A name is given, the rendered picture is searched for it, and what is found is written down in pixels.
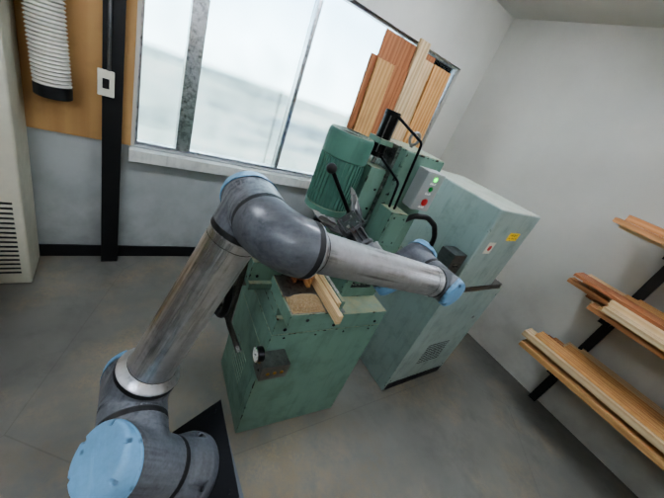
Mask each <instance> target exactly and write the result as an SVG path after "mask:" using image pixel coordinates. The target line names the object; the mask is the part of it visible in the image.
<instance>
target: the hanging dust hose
mask: <svg viewBox="0 0 664 498"><path fill-rule="evenodd" d="M23 1H24V2H21V4H22V5H24V7H21V8H22V9H23V10H25V11H23V12H22V13H23V14H25V15H26V16H23V18H24V19H26V20H25V21H23V22H24V23H26V25H24V27H26V29H25V31H26V32H27V33H26V34H25V35H26V36H27V38H26V40H27V41H28V42H26V44H28V45H29V46H27V48H28V49H29V50H28V53H29V55H28V56H29V57H30V58H29V61H30V63H29V65H31V66H30V68H31V69H32V70H31V72H32V73H33V74H31V76H32V77H33V78H32V83H33V92H34V93H35V94H37V95H39V96H41V97H44V98H48V99H52V100H55V101H62V102H71V101H73V89H72V88H73V87H72V86H71V85H72V84H73V83H71V82H70V81H72V79H71V77H72V76H71V75H70V74H71V73H72V72H71V71H69V70H71V68H70V67H69V66H71V65H70V64H69V62H70V60H69V58H70V57H69V56H68V55H69V54H70V53H69V52H68V51H69V50H70V49H69V48H68V47H69V45H68V43H69V41H68V40H67V39H69V37H67V36H66V35H68V33H67V32H66V31H68V30H67V29H66V28H65V27H67V25H66V24H65V23H66V22H67V21H66V20H65V18H67V17H66V16H65V15H64V14H66V12H65V11H64V10H66V8H65V7H64V5H66V4H65V3H64V2H63V1H65V0H23Z"/></svg>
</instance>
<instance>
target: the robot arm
mask: <svg viewBox="0 0 664 498"><path fill-rule="evenodd" d="M350 195H351V203H352V204H351V206H350V212H349V213H347V214H345V215H344V216H342V217H341V218H339V219H338V220H337V222H338V224H339V226H338V225H337V222H336V221H335V218H333V217H327V216H326V215H325V214H321V213H320V212H319V211H318V210H316V209H314V210H313V212H314V214H315V215H316V216H317V217H318V219H319V220H320V221H321V222H322V223H323V224H324V225H325V226H326V227H327V228H328V229H329V230H331V231H332V232H335V233H339V234H340V235H343V236H345V237H346V238H344V237H340V236H337V235H334V234H331V233H328V232H327V231H326V229H325V227H324V225H323V224H322V223H321V222H319V221H316V220H314V219H311V218H308V217H306V216H304V215H302V214H301V213H299V212H297V211H295V210H294V209H292V208H291V207H289V206H288V205H287V203H286V202H285V201H284V199H283V198H282V196H281V195H280V193H279V192H278V189H277V188H276V186H275V185H274V184H273V183H272V182H271V181H270V180H269V179H268V178H267V177H265V176H264V175H262V174H260V173H258V172H254V171H242V172H237V173H235V174H233V175H231V176H230V177H228V178H227V179H226V180H225V181H224V183H223V184H222V186H221V189H220V193H219V199H220V204H219V206H218V208H217V209H216V211H215V213H214V214H213V216H212V218H211V220H210V222H209V226H208V227H207V230H206V231H205V233H204V235H203V236H202V238H201V240H200V242H199V243H198V245H197V247H196V248H195V250H194V252H193V253H192V255H191V257H190V258H189V260H188V262H187V263H186V265H185V267H184V268H183V270H182V272H181V273H180V275H179V277H178V278H177V280H176V282H175V283H174V285H173V287H171V289H170V291H169V292H168V294H167V296H166V297H165V299H164V301H163V302H162V304H161V306H160V307H159V309H158V311H157V312H156V314H155V316H154V317H153V319H152V321H151V322H150V324H149V326H148V327H147V329H146V331H145V332H144V334H143V336H142V338H141V339H140V341H139V343H138V344H137V346H136V348H133V349H130V350H126V351H123V352H121V353H119V354H117V355H116V356H114V357H113V358H112V359H110V360H109V361H108V363H107V364H106V366H105V368H104V370H103V373H102V376H101V379H100V392H99V400H98V408H97V417H96V425H95V428H94V429H93V430H92V431H91V432H90V433H89V434H88V435H87V436H86V439H87V440H86V441H85V442H84V443H81V444H80V446H79V447H78V449H77V451H76V453H75V455H74V457H73V459H72V462H71V464H70V467H69V471H68V479H69V482H68V484H67V488H68V493H69V496H70V498H208V497H209V495H210V493H211V491H212V489H213V486H214V484H215V481H216V477H217V473H218V467H219V452H218V447H217V444H216V442H215V440H214V438H213V437H212V436H211V435H209V434H208V433H205V432H201V431H189V432H186V433H182V434H179V435H177V434H174V433H170V431H169V417H168V401H167V400H168V395H169V393H170V392H171V390H172V389H173V388H174V386H175V384H176V383H177V381H178V379H179V376H180V368H179V365H180V364H181V362H182V361H183V359H184V358H185V356H186V355H187V353H188V352H189V350H190V349H191V347H192V346H193V344H194V343H195V341H196V340H197V338H198V337H199V335H200V334H201V332H202V331H203V329H204V328H205V326H206V325H207V323H208V321H209V320H210V318H211V317H212V315H213V314H214V312H215V311H216V309H217V308H218V306H219V305H220V303H221V302H222V300H223V299H224V297H225V296H226V294H227V293H228V291H229V290H230V288H231V287H232V285H233V284H234V282H235V281H236V279H237V278H238V276H239V275H240V273H241V272H242V270H243V269H244V267H245V266H246V264H247V263H248V261H249V260H250V258H251V257H254V258H255V259H256V260H258V261H259V262H261V263H262V264H264V265H266V266H267V267H269V268H271V269H273V270H275V271H277V272H279V273H281V274H284V275H286V276H289V277H293V278H297V279H303V280H307V279H310V278H312V277H313V276H314V275H315V274H318V275H323V276H328V277H333V278H338V279H343V280H348V281H353V282H358V283H364V284H369V285H373V288H374V289H375V290H376V291H377V293H378V294H379V295H387V294H390V293H392V292H394V291H397V290H399V291H408V292H413V293H418V294H422V295H424V296H428V297H433V298H434V299H436V300H437V301H438V303H439V304H441V305H442V306H448V305H451V304H452V303H454V302H455V301H457V300H458V299H459V297H460V296H461V295H462V294H463V292H464V290H465V284H464V282H463V281H462V280H461V278H459V277H457V276H456V275H455V274H454V273H453V272H452V271H450V270H449V269H448V268H447V267H446V266H445V265H444V264H442V263H441V262H440V261H439V260H438V259H437V253H436V251H435V249H434V248H433V247H432V246H431V245H430V243H428V242H427V241H425V240H423V239H416V240H415V241H413V242H410V243H409V244H408V245H407V246H405V247H403V248H402V249H400V250H399V251H397V252H395V253H394V254H393V253H390V252H387V251H384V250H382V248H381V247H380V245H379V244H378V242H377V241H375V242H374V241H373V240H372V239H371V238H368V236H367V234H366V233H365V231H364V230H363V228H362V226H363V225H364V224H365V221H364V220H363V218H362V210H361V207H360V205H359V200H358V197H357V195H356V192H355V190H354V189H353V188H352V187H350Z"/></svg>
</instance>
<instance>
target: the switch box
mask: <svg viewBox="0 0 664 498"><path fill-rule="evenodd" d="M435 178H438V181H437V182H436V183H435V184H436V186H433V185H430V184H431V183H434V182H433V181H434V179H435ZM445 178H446V176H445V175H443V174H442V173H440V172H438V171H436V170H433V169H429V168H426V167H423V166H420V167H419V169H418V171H417V173H416V175H415V177H414V179H413V181H412V183H411V185H410V187H409V189H408V191H407V193H406V195H405V197H404V199H403V201H402V202H403V203H404V204H405V205H406V206H408V207H409V208H412V209H418V210H422V211H427V210H428V208H429V206H430V204H431V202H432V201H433V199H434V197H435V195H436V193H437V192H438V191H439V189H440V187H441V185H442V183H443V182H444V180H445ZM430 187H433V191H432V192H431V193H430V194H431V195H430V196H428V195H425V194H426V193H429V192H428V189H429V188H430ZM425 199H426V200H428V202H427V204H426V205H425V206H424V207H423V208H420V207H418V206H420V205H421V202H422V201H423V200H425Z"/></svg>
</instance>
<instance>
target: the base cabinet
mask: <svg viewBox="0 0 664 498"><path fill-rule="evenodd" d="M232 325H233V328H234V330H235V333H236V336H237V340H238V342H239V345H240V347H241V349H242V351H241V352H239V353H235V350H234V347H233V344H232V340H231V337H230V335H229V334H228V338H227V342H226V345H225V349H224V352H223V356H222V360H221V365H222V370H223V375H224V380H225V385H226V390H227V395H228V400H229V405H230V410H231V415H232V420H233V425H234V430H235V433H240V432H243V431H247V430H251V429H254V428H258V427H262V426H265V425H269V424H273V423H276V422H280V421H284V420H287V419H290V418H294V417H298V416H301V415H305V414H309V413H312V412H316V411H320V410H323V409H327V408H331V406H332V404H333V403H334V401H335V399H336V398H337V396H338V394H339V392H340V391H341V389H342V387H343V386H344V384H345V382H346V380H347V379H348V377H349V375H350V374H351V372H352V370H353V368H354V367H355V365H356V363H357V362H358V360H359V358H360V356H361V355H362V353H363V351H364V350H365V348H366V346H367V344H368V343H369V341H370V339H371V337H372V336H373V334H374V332H375V330H376V328H377V326H378V325H379V324H374V325H365V326H355V327H346V328H336V329H327V330H317V331H307V332H298V333H289V334H280V335H272V334H271V332H270V329H269V326H268V323H267V321H266V318H265V315H264V313H263V310H262V307H261V305H260V302H259V299H258V296H257V295H256V292H255V290H248V289H247V286H242V288H241V292H240V296H239V298H238V302H237V305H236V309H235V313H234V316H233V320H232ZM254 346H263V347H264V349H265V352H266V351H273V350H280V349H285V350H286V353H287V355H288V358H289V360H290V367H289V369H288V372H287V374H286V376H282V377H277V378H271V379H266V380H261V381H258V379H257V377H256V373H255V370H254V366H253V365H254V361H253V355H252V353H253V348H254Z"/></svg>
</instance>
